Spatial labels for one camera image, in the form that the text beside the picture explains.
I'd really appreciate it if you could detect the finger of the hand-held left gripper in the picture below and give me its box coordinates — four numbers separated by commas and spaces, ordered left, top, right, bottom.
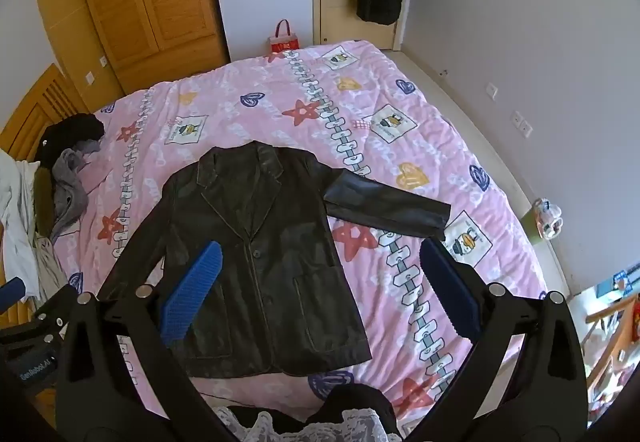
0, 276, 27, 310
0, 284, 80, 348

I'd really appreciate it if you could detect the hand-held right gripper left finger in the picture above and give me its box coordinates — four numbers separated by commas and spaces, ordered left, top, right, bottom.
55, 241, 224, 390

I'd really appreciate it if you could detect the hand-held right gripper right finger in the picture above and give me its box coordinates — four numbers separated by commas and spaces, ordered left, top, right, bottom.
420, 239, 587, 389

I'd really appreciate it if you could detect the black leather jacket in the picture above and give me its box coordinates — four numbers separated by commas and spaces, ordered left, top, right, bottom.
97, 141, 452, 379

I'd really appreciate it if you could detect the beige cloth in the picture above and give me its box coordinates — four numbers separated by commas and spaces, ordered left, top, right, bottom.
32, 235, 69, 304

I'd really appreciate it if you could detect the white cloth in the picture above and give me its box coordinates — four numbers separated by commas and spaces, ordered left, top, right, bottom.
0, 149, 42, 299

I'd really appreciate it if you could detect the olive cloth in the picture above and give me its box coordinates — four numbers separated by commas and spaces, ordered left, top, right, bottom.
32, 167, 57, 239

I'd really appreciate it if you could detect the green bin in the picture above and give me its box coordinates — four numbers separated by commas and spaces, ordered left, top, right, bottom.
520, 208, 546, 247

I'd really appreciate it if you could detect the grey cloth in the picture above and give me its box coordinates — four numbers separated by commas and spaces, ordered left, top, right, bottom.
49, 139, 104, 239

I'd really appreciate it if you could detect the pink printed blanket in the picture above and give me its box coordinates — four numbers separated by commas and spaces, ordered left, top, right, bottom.
30, 40, 557, 442

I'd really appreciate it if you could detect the black cloth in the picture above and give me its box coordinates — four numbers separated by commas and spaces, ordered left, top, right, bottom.
35, 115, 106, 169

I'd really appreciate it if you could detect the blue box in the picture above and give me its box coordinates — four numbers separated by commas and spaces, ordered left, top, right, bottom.
597, 263, 640, 298

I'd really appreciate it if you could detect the black and white lace garment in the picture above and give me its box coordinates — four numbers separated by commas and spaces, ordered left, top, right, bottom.
214, 382, 402, 442

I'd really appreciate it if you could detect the wooden rack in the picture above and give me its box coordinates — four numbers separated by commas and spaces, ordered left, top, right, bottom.
582, 295, 640, 423

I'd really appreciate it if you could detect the wooden headboard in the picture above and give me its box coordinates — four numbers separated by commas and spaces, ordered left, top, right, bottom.
0, 64, 92, 163

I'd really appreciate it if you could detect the red gift bag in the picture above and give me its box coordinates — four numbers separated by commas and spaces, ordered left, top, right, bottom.
268, 20, 300, 63

